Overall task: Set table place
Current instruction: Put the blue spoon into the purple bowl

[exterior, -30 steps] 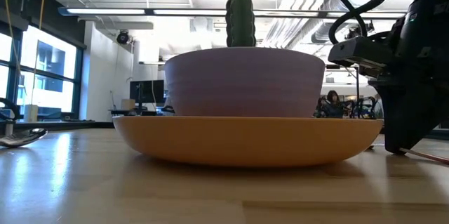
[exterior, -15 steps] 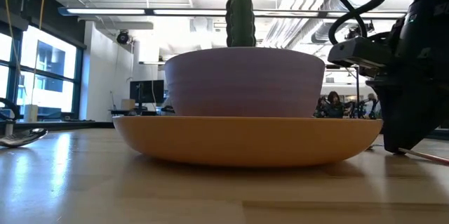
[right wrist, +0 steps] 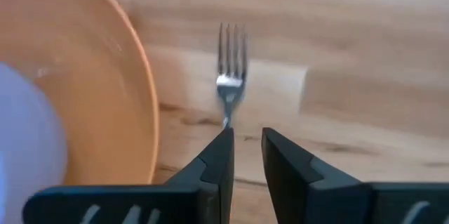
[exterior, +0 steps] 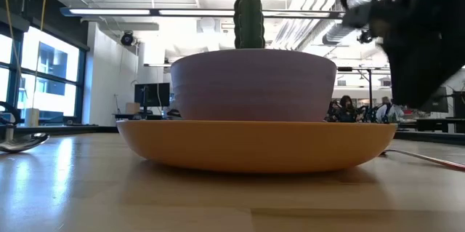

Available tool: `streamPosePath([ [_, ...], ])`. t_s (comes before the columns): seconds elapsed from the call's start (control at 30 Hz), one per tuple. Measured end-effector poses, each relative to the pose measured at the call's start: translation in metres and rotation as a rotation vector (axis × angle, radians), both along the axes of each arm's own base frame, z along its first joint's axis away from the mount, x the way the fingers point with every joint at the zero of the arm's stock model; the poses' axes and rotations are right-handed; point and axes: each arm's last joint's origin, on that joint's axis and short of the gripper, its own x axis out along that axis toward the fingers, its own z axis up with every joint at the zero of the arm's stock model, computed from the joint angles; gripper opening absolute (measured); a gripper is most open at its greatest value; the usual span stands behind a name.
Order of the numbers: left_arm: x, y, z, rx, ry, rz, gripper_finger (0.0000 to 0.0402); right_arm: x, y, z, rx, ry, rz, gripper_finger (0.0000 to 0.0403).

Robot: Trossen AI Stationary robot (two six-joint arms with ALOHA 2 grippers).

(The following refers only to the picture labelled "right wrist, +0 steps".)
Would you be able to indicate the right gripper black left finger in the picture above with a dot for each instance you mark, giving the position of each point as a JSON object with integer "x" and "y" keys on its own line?
{"x": 207, "y": 199}

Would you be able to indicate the silver metal fork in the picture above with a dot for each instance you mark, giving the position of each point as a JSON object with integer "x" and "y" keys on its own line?
{"x": 229, "y": 90}

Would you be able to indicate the lavender bowl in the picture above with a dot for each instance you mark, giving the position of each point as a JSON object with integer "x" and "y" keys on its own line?
{"x": 28, "y": 146}

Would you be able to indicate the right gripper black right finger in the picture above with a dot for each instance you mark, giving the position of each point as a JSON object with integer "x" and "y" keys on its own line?
{"x": 301, "y": 196}

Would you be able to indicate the orange plate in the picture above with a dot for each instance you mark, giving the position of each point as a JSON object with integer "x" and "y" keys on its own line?
{"x": 87, "y": 94}

